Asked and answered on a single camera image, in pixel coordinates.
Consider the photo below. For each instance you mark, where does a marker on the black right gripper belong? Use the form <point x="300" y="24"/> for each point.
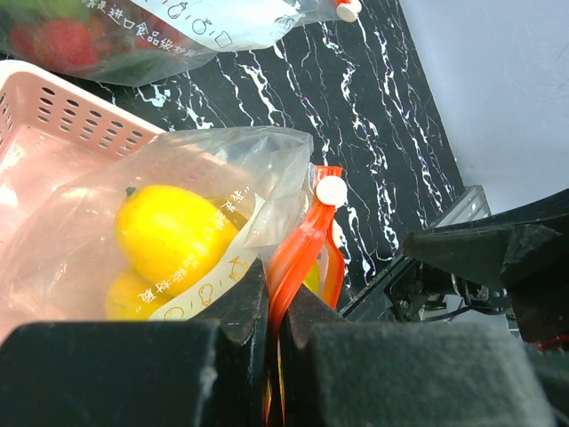
<point x="510" y="269"/>

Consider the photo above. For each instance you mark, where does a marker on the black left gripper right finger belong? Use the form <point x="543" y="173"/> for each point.
<point x="342" y="373"/>

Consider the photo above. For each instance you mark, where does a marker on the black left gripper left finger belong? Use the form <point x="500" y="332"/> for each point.
<point x="206" y="371"/>

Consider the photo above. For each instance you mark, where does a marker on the yellow mango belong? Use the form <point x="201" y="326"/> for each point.
<point x="171" y="236"/>

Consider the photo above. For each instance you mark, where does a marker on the clear orange-zip bag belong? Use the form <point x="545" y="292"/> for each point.
<point x="172" y="37"/>

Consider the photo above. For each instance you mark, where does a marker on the red strawberry bunch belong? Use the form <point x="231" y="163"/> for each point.
<point x="69" y="46"/>

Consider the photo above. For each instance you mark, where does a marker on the pink perforated plastic basket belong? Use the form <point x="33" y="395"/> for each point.
<point x="53" y="132"/>

